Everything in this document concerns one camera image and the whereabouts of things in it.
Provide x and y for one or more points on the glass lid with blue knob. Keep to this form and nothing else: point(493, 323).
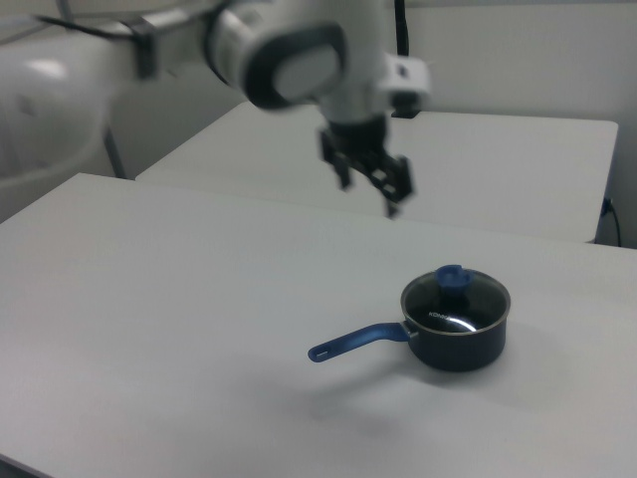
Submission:
point(454, 284)

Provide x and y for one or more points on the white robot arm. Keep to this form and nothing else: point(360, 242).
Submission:
point(298, 65)

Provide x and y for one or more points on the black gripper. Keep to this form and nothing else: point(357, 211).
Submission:
point(356, 142)

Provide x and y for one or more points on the white side table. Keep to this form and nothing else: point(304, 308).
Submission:
point(497, 169)

